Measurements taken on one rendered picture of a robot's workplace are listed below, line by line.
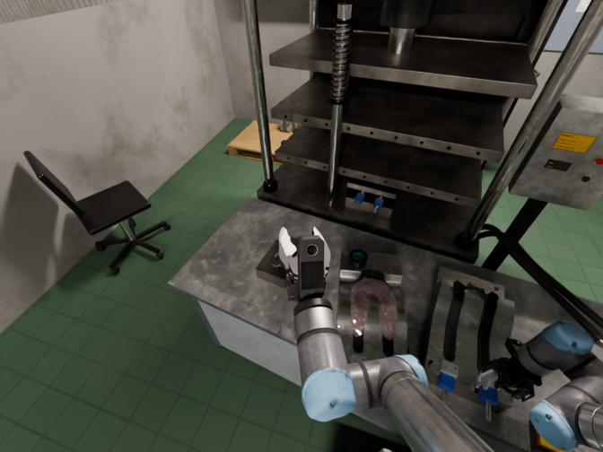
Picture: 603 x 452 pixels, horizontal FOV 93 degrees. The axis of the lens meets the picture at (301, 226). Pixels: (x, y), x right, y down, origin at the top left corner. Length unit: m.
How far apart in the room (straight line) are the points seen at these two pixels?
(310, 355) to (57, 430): 2.03
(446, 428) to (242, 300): 1.02
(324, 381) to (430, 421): 0.14
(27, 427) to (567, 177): 2.99
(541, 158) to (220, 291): 1.48
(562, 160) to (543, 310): 0.62
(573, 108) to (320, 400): 1.33
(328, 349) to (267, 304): 0.84
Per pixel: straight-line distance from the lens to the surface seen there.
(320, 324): 0.49
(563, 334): 0.88
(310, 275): 0.52
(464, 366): 1.20
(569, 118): 1.50
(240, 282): 1.38
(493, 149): 1.47
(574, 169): 1.61
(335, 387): 0.46
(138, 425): 2.16
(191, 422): 2.05
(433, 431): 0.45
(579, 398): 0.85
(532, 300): 1.62
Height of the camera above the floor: 1.91
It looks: 45 degrees down
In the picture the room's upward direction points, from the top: 1 degrees counter-clockwise
